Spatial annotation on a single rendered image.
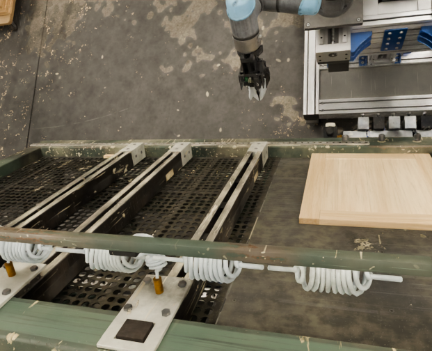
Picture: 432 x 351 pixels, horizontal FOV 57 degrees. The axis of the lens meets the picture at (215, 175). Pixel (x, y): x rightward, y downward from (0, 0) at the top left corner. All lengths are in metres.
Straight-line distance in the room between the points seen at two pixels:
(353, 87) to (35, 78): 2.52
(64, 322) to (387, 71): 2.19
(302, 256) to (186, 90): 2.46
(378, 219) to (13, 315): 0.91
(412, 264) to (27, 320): 0.65
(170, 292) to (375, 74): 2.02
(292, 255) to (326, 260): 0.05
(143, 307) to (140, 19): 2.83
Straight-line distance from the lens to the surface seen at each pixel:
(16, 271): 0.99
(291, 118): 2.69
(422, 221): 1.21
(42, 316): 0.84
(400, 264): 0.58
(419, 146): 1.71
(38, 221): 1.33
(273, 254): 0.58
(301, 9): 1.17
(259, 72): 1.21
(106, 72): 3.32
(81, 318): 0.79
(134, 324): 0.73
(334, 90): 2.51
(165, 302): 0.76
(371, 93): 2.50
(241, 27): 1.13
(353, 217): 1.19
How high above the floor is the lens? 2.54
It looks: 70 degrees down
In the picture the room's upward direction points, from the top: 58 degrees counter-clockwise
